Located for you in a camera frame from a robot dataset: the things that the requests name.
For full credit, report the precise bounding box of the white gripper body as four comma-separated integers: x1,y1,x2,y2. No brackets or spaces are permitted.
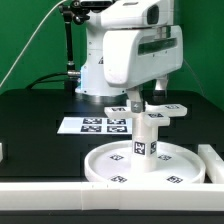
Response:
103,26,183,89

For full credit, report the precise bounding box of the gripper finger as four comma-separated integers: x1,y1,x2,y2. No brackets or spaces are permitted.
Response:
126,87,144,113
153,75,169,103

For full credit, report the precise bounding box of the white cross-shaped table base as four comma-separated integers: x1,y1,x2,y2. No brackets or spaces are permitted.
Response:
104,104,187,126

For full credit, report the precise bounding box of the white round table top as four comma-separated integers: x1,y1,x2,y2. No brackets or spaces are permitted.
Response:
84,140,206,185

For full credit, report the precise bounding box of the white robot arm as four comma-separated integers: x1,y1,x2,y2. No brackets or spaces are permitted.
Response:
72,0,183,112

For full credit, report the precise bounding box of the white marker sheet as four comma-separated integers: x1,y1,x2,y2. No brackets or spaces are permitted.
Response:
57,117,132,135

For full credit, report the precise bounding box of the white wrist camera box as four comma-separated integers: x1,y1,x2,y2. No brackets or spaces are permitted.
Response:
101,0,174,29

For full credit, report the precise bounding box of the black cable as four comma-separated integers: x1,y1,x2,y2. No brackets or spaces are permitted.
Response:
25,71,81,90

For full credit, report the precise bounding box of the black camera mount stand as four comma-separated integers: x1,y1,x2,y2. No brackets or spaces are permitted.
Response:
59,0,114,97

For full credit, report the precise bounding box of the white cable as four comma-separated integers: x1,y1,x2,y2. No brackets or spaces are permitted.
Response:
0,0,68,88

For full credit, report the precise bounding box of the white right fence rail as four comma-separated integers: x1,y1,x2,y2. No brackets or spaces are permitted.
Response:
198,144,224,184

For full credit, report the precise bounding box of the white fence rail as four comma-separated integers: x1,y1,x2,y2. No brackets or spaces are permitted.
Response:
0,182,224,211
198,144,224,184

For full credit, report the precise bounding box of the white front fence rail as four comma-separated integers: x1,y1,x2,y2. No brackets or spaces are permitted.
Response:
0,182,224,211

